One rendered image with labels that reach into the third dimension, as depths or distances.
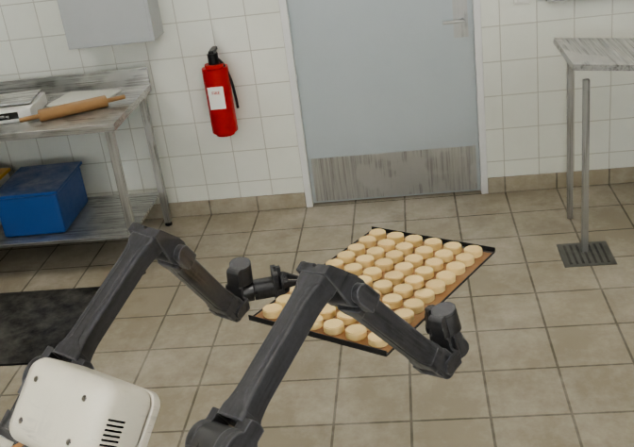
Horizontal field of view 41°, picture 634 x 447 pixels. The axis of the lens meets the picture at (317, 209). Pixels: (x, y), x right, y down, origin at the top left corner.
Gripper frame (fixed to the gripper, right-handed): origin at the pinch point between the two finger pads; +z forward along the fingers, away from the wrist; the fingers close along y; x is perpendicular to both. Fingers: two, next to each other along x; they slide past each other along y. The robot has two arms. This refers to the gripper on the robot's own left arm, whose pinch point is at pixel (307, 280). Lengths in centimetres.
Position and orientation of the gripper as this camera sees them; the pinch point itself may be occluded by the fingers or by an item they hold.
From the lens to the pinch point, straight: 231.9
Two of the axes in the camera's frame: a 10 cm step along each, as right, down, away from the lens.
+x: 1.8, 3.7, -9.1
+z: 9.8, -1.7, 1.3
